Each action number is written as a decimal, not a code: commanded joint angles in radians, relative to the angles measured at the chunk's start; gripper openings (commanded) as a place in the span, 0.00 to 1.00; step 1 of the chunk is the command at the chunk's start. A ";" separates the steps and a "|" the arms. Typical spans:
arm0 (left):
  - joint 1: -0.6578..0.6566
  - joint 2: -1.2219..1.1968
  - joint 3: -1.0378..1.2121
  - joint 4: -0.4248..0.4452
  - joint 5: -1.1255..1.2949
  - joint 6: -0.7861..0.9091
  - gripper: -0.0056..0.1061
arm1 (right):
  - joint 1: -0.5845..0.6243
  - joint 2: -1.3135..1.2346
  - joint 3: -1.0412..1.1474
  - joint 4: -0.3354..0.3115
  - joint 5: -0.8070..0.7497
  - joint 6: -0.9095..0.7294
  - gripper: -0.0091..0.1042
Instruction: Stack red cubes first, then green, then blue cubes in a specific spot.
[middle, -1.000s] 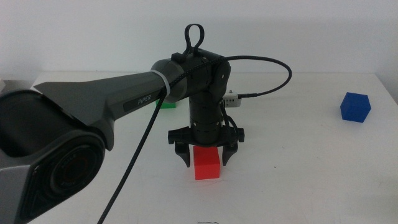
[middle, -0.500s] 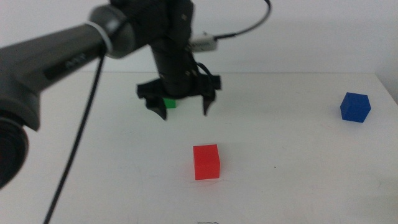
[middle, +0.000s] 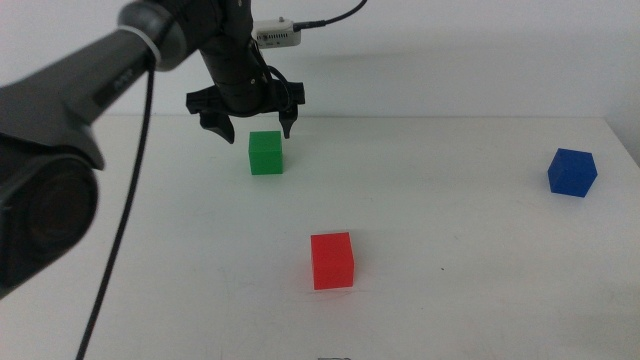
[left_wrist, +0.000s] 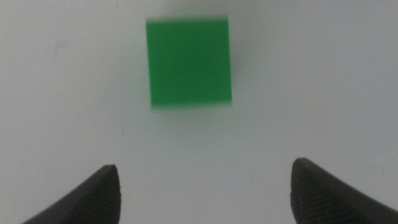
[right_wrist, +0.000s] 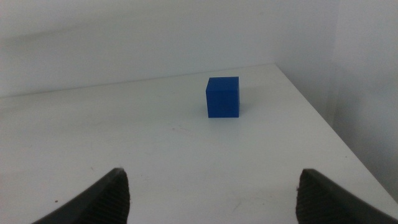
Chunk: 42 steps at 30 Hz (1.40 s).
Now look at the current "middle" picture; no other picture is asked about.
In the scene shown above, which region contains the red cube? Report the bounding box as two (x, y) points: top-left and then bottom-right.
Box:
(310, 231), (356, 291)

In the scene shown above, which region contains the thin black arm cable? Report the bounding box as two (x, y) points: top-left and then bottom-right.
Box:
(74, 54), (157, 360)

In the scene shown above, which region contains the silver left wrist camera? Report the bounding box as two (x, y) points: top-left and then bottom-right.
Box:
(251, 17), (303, 50)

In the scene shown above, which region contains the thick black braided camera cable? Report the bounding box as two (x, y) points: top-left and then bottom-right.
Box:
(292, 0), (370, 32)

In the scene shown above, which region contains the green cube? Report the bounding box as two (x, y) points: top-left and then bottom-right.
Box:
(248, 130), (284, 176)

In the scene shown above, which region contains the blue cube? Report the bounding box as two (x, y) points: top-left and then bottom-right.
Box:
(547, 147), (599, 199)

